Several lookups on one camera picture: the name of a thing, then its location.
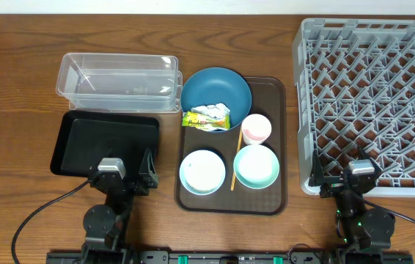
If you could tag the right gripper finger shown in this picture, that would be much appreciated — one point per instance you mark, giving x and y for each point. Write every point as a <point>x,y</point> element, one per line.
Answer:
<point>363,155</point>
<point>316,178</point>

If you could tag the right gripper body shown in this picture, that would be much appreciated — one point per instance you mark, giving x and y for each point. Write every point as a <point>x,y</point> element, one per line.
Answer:
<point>333,187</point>

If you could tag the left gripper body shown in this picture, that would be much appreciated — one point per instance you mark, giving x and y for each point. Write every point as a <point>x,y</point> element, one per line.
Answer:
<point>138,191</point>

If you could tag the mint green small bowl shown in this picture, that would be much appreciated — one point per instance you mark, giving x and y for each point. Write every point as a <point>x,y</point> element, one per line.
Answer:
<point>256,166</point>

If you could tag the yellow green snack wrapper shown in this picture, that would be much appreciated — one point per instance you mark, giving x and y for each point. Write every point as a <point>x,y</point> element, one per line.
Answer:
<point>204,122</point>

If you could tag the white pink cup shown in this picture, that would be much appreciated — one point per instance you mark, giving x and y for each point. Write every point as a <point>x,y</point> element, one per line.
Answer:
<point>255,129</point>

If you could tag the white tissue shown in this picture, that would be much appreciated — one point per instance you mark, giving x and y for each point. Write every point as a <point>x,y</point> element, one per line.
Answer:
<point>217,111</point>

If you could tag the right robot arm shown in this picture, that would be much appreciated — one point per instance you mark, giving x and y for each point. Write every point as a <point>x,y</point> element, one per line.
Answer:
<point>367,232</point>

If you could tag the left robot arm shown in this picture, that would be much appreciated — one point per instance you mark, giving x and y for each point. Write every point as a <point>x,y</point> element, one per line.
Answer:
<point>106,224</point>

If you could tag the grey dishwasher rack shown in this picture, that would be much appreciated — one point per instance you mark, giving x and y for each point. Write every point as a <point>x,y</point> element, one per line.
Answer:
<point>355,80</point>

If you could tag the black plastic tray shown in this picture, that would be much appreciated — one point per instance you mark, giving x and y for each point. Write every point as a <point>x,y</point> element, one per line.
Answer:
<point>86,137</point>

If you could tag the light blue small bowl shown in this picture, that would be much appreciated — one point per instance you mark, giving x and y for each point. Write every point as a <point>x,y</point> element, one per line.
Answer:
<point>202,172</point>

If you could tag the brown serving tray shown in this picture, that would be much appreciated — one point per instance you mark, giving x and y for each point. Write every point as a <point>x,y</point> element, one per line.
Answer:
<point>267,99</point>

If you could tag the clear plastic bin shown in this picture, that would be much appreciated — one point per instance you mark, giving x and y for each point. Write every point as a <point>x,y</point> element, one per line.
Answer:
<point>120,82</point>

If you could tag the dark blue bowl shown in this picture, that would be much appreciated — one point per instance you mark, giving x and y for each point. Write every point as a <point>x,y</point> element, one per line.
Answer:
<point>218,85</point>

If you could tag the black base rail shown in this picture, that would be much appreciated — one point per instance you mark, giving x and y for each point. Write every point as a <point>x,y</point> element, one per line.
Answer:
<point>156,257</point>

